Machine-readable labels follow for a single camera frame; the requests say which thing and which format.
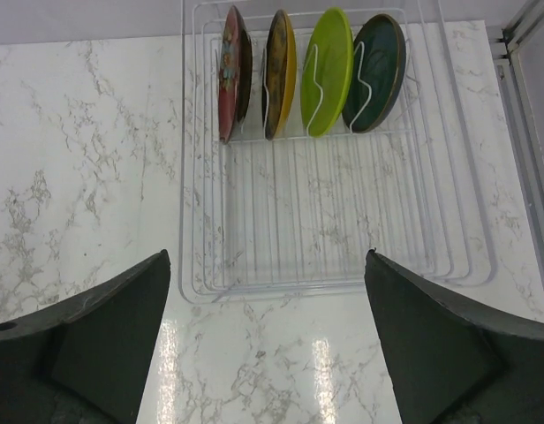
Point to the yellow patterned plate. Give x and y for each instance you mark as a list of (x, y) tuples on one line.
[(279, 72)]

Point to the lime green plate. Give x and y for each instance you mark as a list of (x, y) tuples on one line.
[(326, 73)]

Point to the white wire dish rack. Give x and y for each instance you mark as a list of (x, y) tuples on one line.
[(296, 215)]

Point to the dark teal plate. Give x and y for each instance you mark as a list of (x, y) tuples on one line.
[(380, 57)]

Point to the red floral plate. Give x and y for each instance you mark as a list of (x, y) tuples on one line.
[(235, 74)]

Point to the aluminium frame post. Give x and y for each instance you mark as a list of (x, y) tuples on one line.
[(508, 42)]

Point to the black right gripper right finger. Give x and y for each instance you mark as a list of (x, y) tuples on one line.
[(452, 359)]

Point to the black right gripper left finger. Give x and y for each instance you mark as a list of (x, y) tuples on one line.
[(85, 359)]

